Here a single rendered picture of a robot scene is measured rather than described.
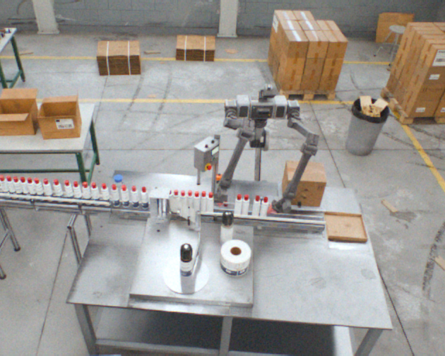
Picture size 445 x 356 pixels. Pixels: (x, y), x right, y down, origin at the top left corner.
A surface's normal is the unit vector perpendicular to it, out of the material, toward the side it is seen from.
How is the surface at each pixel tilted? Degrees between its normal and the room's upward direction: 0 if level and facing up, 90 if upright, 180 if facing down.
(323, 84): 90
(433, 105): 89
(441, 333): 0
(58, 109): 88
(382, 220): 0
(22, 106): 89
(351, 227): 0
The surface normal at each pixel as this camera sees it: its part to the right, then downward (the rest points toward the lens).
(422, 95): 0.07, 0.68
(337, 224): 0.05, -0.75
